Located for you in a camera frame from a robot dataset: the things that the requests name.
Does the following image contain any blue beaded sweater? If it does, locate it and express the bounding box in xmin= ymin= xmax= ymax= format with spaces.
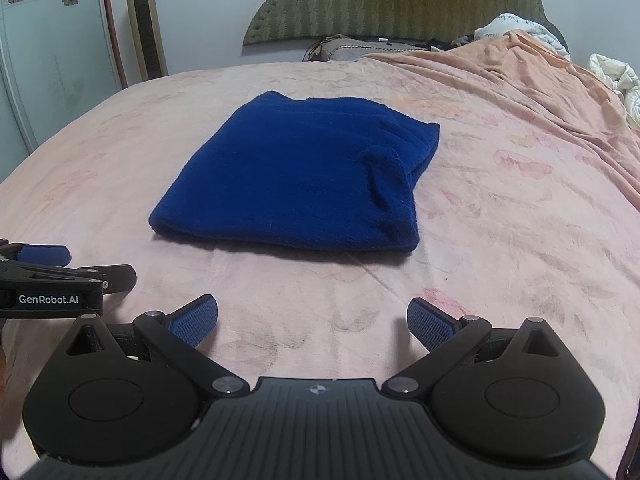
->
xmin=149 ymin=91 xmax=440 ymax=252

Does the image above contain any dark clothes pile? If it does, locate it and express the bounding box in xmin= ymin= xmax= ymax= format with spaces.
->
xmin=426 ymin=34 xmax=475 ymax=52

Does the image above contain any pink floral bed sheet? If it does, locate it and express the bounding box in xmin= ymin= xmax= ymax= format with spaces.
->
xmin=1 ymin=32 xmax=639 ymax=474

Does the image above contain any frosted floral wardrobe door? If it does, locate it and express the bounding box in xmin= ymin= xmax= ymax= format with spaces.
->
xmin=1 ymin=0 xmax=122 ymax=177

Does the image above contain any gold tower air conditioner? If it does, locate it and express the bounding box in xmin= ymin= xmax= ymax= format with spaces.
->
xmin=127 ymin=0 xmax=168 ymax=80

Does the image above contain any brown patterned pillow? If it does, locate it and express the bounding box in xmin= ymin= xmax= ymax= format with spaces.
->
xmin=303 ymin=35 xmax=452 ymax=62

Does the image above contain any cream crumpled cloth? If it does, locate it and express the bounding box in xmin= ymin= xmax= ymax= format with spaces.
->
xmin=588 ymin=53 xmax=640 ymax=130

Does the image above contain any white quilted blanket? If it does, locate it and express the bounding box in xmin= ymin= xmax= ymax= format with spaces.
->
xmin=474 ymin=13 xmax=570 ymax=60

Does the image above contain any olive green padded headboard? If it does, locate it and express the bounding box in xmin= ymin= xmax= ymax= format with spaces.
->
xmin=243 ymin=0 xmax=557 ymax=46

